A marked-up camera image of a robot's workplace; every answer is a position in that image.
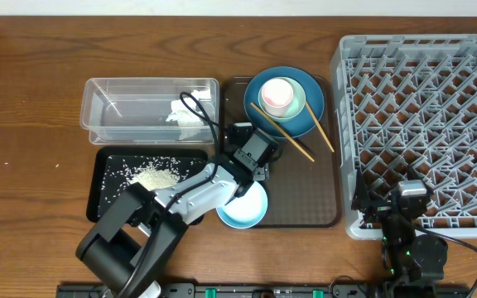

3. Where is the left wooden chopstick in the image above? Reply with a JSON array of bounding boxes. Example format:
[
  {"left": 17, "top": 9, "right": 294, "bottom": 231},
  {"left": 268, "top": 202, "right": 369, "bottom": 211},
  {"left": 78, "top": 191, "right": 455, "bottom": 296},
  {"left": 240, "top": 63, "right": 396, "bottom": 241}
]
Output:
[{"left": 250, "top": 103, "right": 315, "bottom": 162}]

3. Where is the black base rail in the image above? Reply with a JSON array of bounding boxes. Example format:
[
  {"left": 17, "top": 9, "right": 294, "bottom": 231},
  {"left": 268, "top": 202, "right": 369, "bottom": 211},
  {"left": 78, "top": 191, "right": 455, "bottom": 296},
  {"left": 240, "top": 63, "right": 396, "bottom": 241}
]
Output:
[{"left": 55, "top": 283, "right": 470, "bottom": 298}]

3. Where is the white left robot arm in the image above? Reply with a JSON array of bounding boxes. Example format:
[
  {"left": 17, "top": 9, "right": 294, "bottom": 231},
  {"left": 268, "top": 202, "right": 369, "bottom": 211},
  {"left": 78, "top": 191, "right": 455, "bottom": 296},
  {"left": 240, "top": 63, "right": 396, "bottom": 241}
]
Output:
[{"left": 75, "top": 129, "right": 279, "bottom": 298}]

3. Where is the right wooden chopstick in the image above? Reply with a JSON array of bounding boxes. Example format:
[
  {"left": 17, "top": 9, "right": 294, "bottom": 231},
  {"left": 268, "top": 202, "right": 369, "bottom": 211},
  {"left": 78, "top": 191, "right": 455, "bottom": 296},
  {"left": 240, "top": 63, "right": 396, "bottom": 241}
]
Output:
[{"left": 305, "top": 101, "right": 335, "bottom": 153}]

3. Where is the white napkin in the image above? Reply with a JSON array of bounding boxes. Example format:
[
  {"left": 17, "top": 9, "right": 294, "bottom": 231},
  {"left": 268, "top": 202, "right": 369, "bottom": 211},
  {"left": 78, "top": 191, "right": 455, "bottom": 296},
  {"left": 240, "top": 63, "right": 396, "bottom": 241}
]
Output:
[{"left": 166, "top": 96, "right": 205, "bottom": 127}]

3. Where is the wooden chopstick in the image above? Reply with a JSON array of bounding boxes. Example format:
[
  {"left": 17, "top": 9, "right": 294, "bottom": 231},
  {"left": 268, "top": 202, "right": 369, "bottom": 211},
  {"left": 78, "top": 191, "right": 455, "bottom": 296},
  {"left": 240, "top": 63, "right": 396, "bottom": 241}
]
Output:
[
  {"left": 305, "top": 101, "right": 335, "bottom": 153},
  {"left": 250, "top": 103, "right": 315, "bottom": 162}
]

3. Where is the pile of rice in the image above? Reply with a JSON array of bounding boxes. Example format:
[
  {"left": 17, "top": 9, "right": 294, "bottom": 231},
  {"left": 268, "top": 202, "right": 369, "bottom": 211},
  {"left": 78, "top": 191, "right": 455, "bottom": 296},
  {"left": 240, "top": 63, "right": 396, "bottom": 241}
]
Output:
[{"left": 98, "top": 156, "right": 205, "bottom": 212}]

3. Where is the mint green bowl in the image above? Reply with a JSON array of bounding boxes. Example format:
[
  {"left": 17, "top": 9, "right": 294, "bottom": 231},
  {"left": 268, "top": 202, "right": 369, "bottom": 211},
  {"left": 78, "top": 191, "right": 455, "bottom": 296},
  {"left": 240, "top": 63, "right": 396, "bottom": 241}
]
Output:
[{"left": 258, "top": 77, "right": 306, "bottom": 122}]

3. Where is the light blue bowl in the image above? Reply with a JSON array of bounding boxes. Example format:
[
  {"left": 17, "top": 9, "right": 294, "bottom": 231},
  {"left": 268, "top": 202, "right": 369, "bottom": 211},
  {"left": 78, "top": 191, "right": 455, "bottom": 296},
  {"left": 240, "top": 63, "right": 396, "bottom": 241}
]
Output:
[{"left": 216, "top": 181, "right": 268, "bottom": 229}]

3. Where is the brown serving tray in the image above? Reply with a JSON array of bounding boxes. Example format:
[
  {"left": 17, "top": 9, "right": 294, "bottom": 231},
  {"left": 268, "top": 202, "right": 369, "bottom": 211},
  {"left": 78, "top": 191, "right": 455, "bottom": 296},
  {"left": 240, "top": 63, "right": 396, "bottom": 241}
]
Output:
[{"left": 221, "top": 75, "right": 342, "bottom": 228}]

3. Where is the dark blue plate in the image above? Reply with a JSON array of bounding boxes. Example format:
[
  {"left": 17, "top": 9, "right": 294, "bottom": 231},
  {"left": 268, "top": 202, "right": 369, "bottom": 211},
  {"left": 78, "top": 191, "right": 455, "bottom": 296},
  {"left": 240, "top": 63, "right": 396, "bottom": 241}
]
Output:
[{"left": 243, "top": 66, "right": 325, "bottom": 139}]

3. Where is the pink cup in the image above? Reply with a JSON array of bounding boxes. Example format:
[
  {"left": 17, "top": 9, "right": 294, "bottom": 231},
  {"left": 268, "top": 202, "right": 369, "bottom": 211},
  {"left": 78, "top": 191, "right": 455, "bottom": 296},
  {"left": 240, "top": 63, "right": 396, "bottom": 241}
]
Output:
[{"left": 261, "top": 78, "right": 293, "bottom": 118}]

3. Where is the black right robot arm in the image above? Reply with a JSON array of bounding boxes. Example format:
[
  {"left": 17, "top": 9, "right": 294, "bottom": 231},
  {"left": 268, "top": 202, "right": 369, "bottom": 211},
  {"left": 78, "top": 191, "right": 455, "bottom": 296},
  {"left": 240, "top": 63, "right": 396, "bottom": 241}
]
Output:
[{"left": 351, "top": 180, "right": 448, "bottom": 286}]

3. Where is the grey dishwasher rack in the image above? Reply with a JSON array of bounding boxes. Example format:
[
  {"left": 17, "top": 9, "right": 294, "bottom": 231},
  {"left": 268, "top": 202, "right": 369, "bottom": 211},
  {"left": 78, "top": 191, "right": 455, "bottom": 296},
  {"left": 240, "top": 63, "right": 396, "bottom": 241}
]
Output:
[{"left": 330, "top": 34, "right": 477, "bottom": 240}]

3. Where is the clear plastic bin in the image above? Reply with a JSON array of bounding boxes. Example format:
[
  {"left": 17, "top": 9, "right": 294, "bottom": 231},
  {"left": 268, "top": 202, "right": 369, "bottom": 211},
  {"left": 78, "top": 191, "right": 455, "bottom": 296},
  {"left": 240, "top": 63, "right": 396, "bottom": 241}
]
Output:
[{"left": 80, "top": 77, "right": 220, "bottom": 145}]

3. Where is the black tray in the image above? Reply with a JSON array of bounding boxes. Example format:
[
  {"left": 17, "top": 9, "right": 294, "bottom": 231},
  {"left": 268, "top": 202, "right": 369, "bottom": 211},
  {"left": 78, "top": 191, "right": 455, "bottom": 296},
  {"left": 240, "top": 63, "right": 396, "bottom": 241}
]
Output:
[{"left": 86, "top": 146, "right": 208, "bottom": 223}]

